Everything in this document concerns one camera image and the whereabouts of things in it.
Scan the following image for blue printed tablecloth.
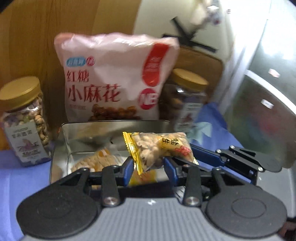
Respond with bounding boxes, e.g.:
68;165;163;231
1;102;242;240

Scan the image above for pink twisted dough snack bag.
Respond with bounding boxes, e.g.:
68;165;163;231
54;33;180;122

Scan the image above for wooden headboard panel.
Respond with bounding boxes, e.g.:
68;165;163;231
1;1;140;137

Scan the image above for brown cushioned chair back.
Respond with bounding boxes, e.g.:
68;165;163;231
175;47;224;102

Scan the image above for snack packets inside tin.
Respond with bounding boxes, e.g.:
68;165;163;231
51;148;157;186

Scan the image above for left gold-lid nut jar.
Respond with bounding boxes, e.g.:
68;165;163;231
1;76;52;167

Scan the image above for black metal tin box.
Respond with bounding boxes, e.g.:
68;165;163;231
50;120;173;184

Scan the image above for frosted glass sliding door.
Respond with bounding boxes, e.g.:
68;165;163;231
226;1;295;168

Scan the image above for right gold-lid snack jar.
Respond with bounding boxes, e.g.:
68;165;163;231
159;68;209;133

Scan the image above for yellow peanut snack packet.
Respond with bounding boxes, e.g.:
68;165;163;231
123;132;198;175

